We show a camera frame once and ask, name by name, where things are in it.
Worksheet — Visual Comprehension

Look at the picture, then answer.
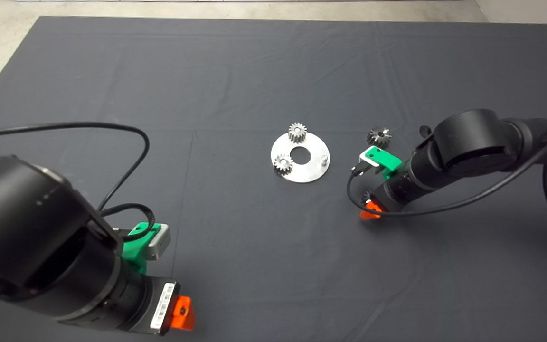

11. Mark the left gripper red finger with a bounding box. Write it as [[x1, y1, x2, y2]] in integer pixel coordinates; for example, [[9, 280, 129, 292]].
[[169, 295, 196, 332]]

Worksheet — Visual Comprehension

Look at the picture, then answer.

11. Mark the black camera cable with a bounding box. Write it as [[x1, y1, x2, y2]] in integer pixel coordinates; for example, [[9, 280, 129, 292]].
[[347, 121, 547, 241], [0, 122, 157, 243]]

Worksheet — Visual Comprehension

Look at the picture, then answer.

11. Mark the silver camera box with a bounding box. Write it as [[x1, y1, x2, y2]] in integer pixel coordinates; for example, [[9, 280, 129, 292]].
[[143, 223, 172, 261], [358, 152, 380, 174]]

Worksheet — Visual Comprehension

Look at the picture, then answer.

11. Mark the dark grey table cloth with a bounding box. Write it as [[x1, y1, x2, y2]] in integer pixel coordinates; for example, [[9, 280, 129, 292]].
[[0, 16, 547, 342]]

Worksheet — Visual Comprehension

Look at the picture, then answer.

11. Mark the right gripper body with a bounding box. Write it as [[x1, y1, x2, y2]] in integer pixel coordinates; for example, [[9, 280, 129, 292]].
[[372, 183, 410, 215]]

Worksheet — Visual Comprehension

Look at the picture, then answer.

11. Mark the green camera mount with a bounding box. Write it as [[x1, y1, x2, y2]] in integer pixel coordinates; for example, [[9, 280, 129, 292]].
[[122, 222, 163, 276], [366, 146, 404, 179]]

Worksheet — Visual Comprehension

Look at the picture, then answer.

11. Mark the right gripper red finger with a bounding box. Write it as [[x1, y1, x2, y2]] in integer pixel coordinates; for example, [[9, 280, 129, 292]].
[[359, 202, 383, 220]]

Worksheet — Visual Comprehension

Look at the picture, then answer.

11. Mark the round metal plate with hole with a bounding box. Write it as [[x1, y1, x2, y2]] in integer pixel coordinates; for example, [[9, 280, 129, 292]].
[[271, 132, 331, 184]]

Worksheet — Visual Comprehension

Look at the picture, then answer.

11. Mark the large steel gear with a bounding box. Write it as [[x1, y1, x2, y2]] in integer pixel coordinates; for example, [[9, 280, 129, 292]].
[[367, 126, 393, 148]]

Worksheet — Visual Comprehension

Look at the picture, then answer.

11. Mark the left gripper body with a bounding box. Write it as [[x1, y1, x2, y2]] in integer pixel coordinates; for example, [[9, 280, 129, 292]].
[[119, 273, 180, 336]]

